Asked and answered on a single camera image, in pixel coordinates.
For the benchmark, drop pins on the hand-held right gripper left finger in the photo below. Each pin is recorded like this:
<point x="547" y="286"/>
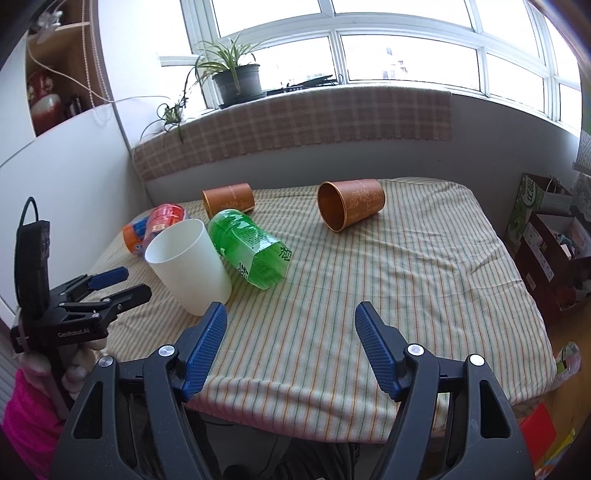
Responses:
<point x="203" y="350"/>

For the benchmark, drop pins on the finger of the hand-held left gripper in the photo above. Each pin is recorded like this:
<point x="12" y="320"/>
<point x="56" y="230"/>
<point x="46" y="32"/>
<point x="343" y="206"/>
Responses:
<point x="111" y="275"/>
<point x="134" y="293"/>

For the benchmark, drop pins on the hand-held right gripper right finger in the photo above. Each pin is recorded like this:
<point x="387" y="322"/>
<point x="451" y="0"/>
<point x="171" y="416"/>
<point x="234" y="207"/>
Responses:
<point x="374" y="346"/>

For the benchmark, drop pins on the white plastic cup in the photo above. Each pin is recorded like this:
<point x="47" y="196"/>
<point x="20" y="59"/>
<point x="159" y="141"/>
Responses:
<point x="194" y="272"/>

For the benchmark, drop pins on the small brown patterned cup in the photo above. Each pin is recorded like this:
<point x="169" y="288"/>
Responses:
<point x="231" y="198"/>

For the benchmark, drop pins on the large brown patterned cup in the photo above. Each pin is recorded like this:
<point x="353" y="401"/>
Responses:
<point x="360" y="201"/>

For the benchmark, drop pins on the person's left forearm pink sleeve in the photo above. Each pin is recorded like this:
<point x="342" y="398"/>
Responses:
<point x="27" y="424"/>

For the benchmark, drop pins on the person's left hand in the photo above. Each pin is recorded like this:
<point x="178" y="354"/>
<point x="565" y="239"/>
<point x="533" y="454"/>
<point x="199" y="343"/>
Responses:
<point x="81" y="357"/>

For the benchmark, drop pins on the striped bed sheet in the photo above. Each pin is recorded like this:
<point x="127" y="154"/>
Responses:
<point x="369" y="277"/>

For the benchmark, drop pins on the red drink bottle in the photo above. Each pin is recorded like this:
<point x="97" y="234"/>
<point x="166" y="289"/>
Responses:
<point x="168" y="214"/>

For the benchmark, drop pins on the white cabinet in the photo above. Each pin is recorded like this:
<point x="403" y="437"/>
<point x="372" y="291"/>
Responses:
<point x="69" y="161"/>

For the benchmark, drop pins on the green plastic bottle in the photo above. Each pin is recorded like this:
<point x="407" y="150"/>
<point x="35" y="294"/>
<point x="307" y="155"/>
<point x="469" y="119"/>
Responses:
<point x="249" y="249"/>

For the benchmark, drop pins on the red ceramic jar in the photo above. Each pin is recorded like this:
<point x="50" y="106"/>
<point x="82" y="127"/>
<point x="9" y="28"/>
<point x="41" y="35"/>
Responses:
<point x="44" y="110"/>

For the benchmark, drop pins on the red and yellow box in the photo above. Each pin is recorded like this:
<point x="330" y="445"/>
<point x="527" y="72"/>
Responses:
<point x="540" y="429"/>

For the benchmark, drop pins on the dark cardboard box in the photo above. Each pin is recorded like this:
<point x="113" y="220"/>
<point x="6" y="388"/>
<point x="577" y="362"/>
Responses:
<point x="540" y="258"/>

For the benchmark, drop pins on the colourful plastic bag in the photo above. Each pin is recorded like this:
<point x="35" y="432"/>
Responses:
<point x="568" y="362"/>

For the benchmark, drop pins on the green paper bag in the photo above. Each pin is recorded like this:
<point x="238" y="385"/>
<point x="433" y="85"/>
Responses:
<point x="524" y="203"/>

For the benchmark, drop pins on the wooden open shelf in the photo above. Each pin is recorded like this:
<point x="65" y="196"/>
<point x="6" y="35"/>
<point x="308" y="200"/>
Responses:
<point x="69" y="55"/>

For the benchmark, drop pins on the potted spider plant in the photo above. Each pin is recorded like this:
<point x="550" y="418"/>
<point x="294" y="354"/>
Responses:
<point x="240" y="85"/>

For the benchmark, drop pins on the plaid windowsill cloth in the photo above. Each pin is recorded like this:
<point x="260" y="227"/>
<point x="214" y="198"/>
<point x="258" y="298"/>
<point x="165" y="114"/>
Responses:
<point x="300" y="120"/>

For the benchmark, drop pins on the black flat device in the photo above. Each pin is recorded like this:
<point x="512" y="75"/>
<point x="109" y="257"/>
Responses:
<point x="304" y="84"/>

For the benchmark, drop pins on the patterned grey curtain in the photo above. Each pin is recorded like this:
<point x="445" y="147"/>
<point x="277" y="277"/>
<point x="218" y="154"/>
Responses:
<point x="584" y="152"/>

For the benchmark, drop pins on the white window frame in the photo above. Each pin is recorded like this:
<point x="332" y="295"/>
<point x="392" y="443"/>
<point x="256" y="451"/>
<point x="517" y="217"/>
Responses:
<point x="336" y="55"/>

